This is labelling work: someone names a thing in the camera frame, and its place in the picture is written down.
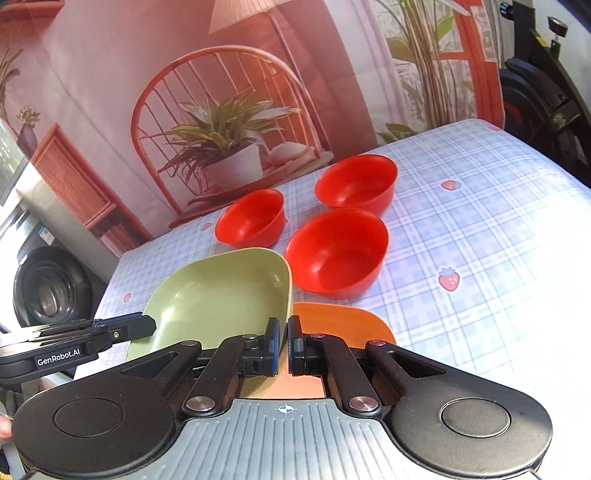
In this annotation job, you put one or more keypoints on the orange square plate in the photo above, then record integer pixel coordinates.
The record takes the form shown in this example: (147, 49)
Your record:
(344, 323)

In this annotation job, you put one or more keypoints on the green square plate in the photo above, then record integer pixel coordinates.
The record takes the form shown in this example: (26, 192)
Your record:
(217, 295)

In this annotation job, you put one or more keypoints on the printed backdrop cloth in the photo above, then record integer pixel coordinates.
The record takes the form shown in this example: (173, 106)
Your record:
(115, 69)

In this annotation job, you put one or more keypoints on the person's left hand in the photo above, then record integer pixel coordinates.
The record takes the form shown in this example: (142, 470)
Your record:
(4, 425)

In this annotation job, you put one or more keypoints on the small red plastic bowl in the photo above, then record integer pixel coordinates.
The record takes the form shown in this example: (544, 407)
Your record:
(249, 219)

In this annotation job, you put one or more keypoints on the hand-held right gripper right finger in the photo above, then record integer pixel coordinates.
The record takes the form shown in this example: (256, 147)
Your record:
(292, 344)

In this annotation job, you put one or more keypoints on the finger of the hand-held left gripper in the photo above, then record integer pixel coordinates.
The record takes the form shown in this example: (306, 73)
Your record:
(120, 318)
(134, 327)

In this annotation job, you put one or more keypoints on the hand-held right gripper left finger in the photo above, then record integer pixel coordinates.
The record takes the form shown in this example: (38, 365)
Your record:
(274, 344)

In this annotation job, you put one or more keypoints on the black exercise bike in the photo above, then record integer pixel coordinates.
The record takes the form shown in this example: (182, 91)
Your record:
(531, 92)

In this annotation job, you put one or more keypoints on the grey washing machine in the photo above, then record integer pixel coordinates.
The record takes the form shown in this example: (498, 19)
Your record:
(51, 295)

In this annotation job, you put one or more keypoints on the blue checked strawberry tablecloth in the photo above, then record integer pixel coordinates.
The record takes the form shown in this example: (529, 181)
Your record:
(471, 207)

